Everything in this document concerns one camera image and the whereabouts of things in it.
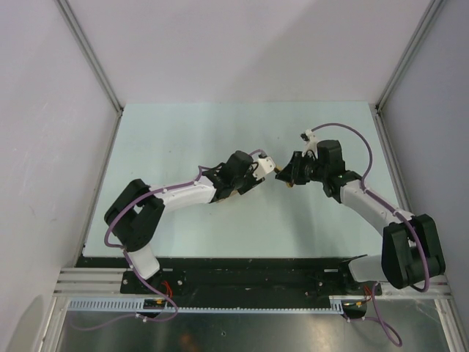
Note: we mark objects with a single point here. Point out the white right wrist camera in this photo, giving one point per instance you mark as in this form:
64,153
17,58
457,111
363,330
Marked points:
311,142

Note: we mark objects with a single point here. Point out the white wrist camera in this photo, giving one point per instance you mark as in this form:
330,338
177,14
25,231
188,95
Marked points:
311,142
265,165

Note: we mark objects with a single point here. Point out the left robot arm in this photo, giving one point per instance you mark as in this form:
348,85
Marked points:
133,217

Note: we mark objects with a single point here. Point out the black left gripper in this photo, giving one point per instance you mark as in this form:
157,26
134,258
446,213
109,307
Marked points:
252,182

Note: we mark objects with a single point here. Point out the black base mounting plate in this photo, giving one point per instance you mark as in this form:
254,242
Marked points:
284,280

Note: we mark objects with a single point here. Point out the aluminium frame post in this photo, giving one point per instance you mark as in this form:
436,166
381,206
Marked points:
416,40
71,20

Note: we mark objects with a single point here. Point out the brown cardboard express box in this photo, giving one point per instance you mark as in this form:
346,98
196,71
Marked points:
225,198

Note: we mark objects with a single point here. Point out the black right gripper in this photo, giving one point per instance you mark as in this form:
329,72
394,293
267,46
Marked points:
292,171

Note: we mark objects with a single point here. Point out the yellow utility knife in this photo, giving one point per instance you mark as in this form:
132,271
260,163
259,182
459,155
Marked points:
278,171

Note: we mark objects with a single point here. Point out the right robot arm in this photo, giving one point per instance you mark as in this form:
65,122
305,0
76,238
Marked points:
411,250

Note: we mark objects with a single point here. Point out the aluminium frame post right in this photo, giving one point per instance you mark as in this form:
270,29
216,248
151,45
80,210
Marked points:
416,40

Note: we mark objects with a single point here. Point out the aluminium frame post left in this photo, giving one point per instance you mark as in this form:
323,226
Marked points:
71,20

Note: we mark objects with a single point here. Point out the aluminium front rail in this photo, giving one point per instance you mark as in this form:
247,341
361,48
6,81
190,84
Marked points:
89,282

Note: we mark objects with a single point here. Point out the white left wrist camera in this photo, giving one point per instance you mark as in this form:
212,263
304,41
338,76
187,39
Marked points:
265,165

